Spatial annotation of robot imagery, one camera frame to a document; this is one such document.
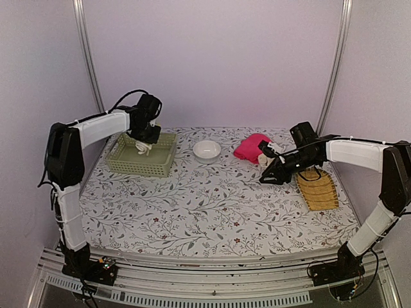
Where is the green plastic basket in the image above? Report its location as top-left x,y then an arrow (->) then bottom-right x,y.
105,133 -> 177,178

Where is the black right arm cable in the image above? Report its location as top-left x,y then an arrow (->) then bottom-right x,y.
301,160 -> 325,182

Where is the right aluminium frame post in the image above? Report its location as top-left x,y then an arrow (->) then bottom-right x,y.
316,0 -> 353,135

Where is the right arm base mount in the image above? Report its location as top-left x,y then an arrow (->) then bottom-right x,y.
306,258 -> 365,302

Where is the cream white towel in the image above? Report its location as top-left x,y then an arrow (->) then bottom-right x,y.
258,143 -> 283,168

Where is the yellow woven bamboo tray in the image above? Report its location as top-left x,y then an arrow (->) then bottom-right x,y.
295,167 -> 339,211

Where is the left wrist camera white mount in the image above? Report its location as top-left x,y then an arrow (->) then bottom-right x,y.
149,119 -> 159,127

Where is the left aluminium frame post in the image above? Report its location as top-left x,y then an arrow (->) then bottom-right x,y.
72,0 -> 105,112

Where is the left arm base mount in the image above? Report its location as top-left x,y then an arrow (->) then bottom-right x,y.
62,255 -> 118,286

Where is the pink towel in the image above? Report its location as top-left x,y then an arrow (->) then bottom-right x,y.
233,133 -> 271,164

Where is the green crocodile pattern towel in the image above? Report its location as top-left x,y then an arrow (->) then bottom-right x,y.
135,141 -> 152,156

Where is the aluminium front rail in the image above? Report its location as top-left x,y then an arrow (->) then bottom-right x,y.
28,248 -> 405,307

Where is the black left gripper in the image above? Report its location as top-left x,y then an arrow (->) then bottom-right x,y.
131,121 -> 162,144

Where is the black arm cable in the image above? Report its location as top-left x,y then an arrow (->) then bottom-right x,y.
37,89 -> 152,189
301,160 -> 325,182

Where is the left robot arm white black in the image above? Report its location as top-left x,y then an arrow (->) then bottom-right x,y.
41,90 -> 162,252

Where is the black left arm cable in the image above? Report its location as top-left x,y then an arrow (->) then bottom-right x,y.
37,89 -> 152,189

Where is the aluminium frame post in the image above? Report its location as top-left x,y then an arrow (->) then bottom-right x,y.
72,0 -> 105,112
316,0 -> 353,135

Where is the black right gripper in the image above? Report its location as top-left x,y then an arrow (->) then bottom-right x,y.
260,149 -> 320,185

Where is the white ceramic bowl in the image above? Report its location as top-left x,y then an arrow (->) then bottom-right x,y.
193,140 -> 221,164

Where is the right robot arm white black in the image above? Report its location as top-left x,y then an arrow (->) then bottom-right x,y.
258,122 -> 410,280

